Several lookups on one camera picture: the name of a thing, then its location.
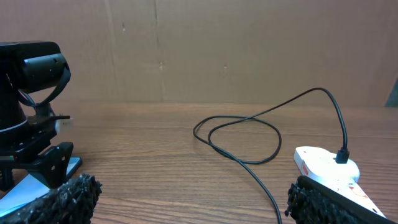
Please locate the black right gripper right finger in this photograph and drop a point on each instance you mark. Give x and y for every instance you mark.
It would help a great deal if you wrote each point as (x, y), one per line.
(312, 202)

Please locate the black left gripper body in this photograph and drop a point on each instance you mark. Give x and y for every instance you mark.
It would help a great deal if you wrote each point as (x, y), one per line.
(22, 143)

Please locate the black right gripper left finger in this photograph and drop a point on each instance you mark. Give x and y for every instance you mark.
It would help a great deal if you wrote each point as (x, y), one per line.
(73, 202)

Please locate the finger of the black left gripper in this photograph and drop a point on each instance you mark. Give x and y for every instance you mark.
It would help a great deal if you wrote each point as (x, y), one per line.
(6, 179)
(51, 167)

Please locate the blue screen smartphone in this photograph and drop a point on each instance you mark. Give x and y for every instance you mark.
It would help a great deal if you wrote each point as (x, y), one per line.
(29, 189)

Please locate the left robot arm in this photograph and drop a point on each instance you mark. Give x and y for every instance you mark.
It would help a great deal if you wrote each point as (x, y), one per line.
(33, 74)

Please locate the white USB charger adapter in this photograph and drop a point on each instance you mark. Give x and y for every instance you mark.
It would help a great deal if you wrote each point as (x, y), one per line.
(348, 171)

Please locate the white power strip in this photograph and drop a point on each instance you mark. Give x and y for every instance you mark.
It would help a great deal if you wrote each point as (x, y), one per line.
(310, 160)

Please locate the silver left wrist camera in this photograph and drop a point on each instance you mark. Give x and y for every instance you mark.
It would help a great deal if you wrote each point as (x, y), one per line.
(63, 124)

